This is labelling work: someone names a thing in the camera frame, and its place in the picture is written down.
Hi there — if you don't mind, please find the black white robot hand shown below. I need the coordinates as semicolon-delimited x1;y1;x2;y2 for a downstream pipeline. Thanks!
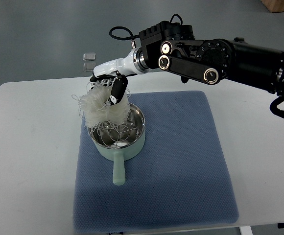
90;47;149;105

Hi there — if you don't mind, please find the white vermicelli bundle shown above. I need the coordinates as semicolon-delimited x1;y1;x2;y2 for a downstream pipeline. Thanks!
72;79;131;133

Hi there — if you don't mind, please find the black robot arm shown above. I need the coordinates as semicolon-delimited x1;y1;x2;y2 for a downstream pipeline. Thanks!
128;20;284;118

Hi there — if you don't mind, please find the mint green pot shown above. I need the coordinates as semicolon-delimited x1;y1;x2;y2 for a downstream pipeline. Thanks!
88;103;145;186

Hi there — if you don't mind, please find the upper floor metal plate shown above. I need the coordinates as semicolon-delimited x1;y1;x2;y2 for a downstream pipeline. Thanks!
83;52;96;61

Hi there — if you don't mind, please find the blue textured mat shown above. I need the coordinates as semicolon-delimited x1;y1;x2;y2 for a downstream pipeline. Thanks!
73;91;239;234

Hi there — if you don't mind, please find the wooden furniture corner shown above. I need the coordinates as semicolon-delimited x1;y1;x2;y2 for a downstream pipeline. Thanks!
261;0;284;13

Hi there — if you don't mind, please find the white table leg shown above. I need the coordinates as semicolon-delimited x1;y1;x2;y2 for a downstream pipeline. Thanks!
239;226;253;235

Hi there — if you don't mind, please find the wire steaming rack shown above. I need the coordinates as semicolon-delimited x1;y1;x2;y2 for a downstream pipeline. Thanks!
98;120;144;148

